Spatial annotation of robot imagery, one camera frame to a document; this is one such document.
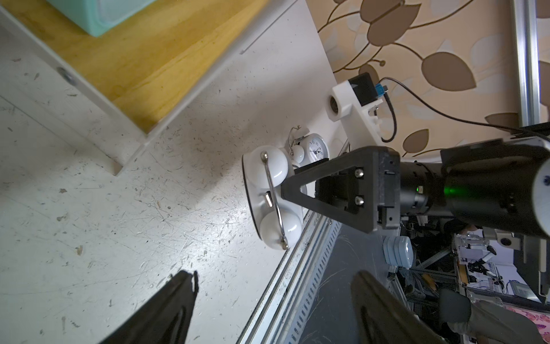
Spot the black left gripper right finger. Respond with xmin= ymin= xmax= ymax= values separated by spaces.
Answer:
xmin=351 ymin=270 xmax=444 ymax=344

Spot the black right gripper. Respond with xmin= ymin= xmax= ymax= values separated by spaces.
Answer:
xmin=281 ymin=146 xmax=445 ymax=233

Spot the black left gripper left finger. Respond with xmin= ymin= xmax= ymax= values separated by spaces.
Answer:
xmin=103 ymin=270 xmax=199 ymax=343

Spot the white round clock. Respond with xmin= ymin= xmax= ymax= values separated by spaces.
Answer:
xmin=241 ymin=146 xmax=305 ymax=250
xmin=286 ymin=126 xmax=329 ymax=168

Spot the teal square alarm clock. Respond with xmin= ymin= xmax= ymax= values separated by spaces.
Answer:
xmin=47 ymin=0 xmax=156 ymax=37

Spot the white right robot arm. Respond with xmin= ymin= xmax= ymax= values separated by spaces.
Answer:
xmin=281 ymin=138 xmax=549 ymax=239

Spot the wooden two-tier shelf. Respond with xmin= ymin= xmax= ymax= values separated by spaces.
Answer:
xmin=1 ymin=1 xmax=292 ymax=175

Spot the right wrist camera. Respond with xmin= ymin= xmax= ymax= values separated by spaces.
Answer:
xmin=328 ymin=73 xmax=385 ymax=150

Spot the metal rail base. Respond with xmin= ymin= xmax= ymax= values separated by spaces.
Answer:
xmin=237 ymin=211 xmax=342 ymax=343

